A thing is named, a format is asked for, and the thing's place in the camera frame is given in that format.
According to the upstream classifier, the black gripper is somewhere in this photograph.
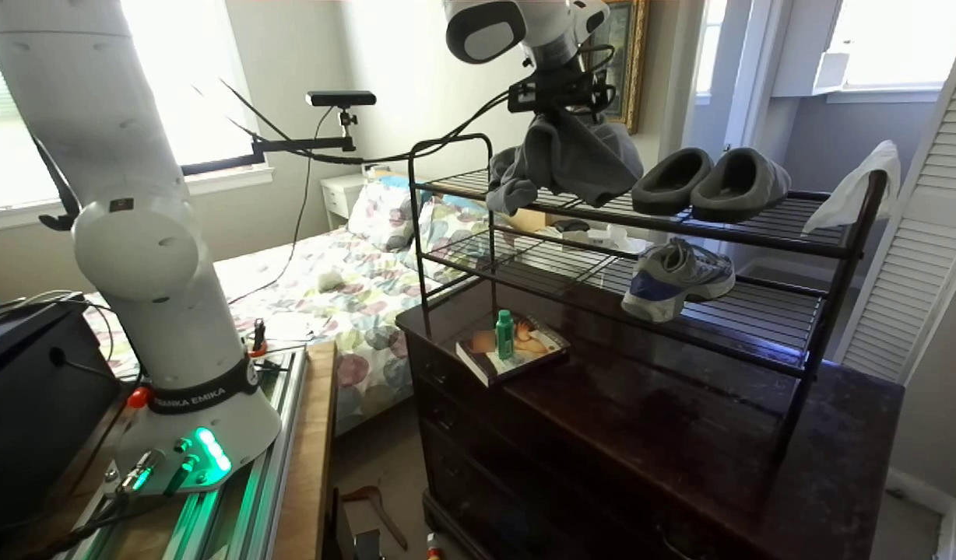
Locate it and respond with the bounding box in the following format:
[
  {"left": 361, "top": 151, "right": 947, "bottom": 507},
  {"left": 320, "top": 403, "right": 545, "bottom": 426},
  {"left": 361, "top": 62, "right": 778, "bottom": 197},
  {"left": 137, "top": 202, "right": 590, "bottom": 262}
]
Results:
[{"left": 508, "top": 56, "right": 618, "bottom": 111}]

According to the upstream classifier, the book with colourful cover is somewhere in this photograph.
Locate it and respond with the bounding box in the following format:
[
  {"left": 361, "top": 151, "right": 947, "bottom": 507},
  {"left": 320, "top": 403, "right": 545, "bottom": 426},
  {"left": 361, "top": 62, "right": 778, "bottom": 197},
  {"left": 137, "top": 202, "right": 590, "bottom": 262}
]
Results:
[{"left": 454, "top": 324, "right": 570, "bottom": 389}]

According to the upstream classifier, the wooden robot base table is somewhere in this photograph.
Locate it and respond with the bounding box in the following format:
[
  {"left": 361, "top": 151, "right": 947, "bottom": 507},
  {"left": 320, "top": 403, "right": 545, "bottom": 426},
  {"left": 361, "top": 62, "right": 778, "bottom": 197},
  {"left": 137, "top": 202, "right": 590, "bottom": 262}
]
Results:
[{"left": 3, "top": 343, "right": 332, "bottom": 560}]

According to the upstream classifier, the dark wooden dresser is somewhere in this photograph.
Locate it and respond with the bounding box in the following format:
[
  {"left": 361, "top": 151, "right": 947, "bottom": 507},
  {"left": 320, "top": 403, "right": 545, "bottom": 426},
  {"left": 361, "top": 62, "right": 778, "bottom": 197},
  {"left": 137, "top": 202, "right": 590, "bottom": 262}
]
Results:
[{"left": 399, "top": 284, "right": 902, "bottom": 560}]

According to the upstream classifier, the small green blue bottle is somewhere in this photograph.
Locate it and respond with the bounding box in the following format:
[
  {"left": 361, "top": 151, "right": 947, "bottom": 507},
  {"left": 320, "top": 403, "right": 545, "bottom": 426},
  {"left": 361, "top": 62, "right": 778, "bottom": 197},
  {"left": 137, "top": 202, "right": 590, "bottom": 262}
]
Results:
[{"left": 494, "top": 309, "right": 514, "bottom": 360}]

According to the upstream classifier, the black metal shoe rack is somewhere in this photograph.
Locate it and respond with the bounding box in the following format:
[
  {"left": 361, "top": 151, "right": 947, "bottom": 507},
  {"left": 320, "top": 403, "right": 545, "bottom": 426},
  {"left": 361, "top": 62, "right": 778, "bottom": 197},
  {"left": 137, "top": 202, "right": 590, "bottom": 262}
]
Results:
[{"left": 410, "top": 150, "right": 888, "bottom": 406}]

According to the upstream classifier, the grey cloth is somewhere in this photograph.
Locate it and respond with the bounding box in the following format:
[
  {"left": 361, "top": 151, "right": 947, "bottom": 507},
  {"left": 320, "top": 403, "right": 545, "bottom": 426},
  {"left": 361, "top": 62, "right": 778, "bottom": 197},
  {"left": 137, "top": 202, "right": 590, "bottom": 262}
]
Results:
[{"left": 486, "top": 111, "right": 646, "bottom": 213}]

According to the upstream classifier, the black box left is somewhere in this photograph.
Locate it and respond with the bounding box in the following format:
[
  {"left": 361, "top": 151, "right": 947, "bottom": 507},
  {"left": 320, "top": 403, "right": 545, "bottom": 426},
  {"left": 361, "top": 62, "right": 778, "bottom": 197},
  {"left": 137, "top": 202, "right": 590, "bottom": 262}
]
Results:
[{"left": 0, "top": 294, "right": 122, "bottom": 536}]

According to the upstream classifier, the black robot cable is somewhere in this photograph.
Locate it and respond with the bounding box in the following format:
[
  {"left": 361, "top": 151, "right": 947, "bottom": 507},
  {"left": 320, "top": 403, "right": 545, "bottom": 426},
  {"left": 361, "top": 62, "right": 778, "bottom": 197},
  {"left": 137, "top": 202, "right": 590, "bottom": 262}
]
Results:
[{"left": 214, "top": 78, "right": 533, "bottom": 167}]

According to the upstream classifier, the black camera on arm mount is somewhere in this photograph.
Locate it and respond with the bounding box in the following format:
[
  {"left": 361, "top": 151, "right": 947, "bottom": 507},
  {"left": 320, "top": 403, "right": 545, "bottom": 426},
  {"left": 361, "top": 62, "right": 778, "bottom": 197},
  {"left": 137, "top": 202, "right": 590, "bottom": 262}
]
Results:
[{"left": 181, "top": 87, "right": 380, "bottom": 178}]

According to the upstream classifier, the floral pillow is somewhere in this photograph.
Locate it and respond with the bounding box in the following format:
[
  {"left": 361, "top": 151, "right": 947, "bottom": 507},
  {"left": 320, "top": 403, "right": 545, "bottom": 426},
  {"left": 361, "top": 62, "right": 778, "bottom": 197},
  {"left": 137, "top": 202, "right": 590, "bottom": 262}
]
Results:
[{"left": 350, "top": 173, "right": 413, "bottom": 252}]

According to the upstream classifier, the grey slipper far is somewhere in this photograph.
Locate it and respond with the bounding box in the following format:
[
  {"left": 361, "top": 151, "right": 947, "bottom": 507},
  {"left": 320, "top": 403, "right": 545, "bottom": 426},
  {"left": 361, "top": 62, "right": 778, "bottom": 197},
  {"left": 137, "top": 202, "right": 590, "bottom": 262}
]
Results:
[{"left": 631, "top": 146, "right": 713, "bottom": 213}]

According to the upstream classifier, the floral bed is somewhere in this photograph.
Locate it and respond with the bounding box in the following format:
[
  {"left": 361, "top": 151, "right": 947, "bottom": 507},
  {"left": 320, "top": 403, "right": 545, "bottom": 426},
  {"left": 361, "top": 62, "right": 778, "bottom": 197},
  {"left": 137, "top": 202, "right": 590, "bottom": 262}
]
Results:
[{"left": 81, "top": 171, "right": 503, "bottom": 437}]

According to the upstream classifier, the gold framed picture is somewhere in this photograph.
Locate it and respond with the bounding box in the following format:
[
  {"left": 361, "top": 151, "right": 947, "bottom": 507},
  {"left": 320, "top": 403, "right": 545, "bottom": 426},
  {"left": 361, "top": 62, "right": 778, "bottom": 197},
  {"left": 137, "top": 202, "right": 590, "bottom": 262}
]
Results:
[{"left": 599, "top": 0, "right": 650, "bottom": 130}]

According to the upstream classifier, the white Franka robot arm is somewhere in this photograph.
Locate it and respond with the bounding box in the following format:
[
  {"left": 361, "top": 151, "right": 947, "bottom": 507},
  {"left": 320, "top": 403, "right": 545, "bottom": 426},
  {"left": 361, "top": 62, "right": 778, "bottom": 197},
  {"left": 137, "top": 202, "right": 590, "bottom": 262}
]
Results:
[{"left": 0, "top": 0, "right": 280, "bottom": 493}]

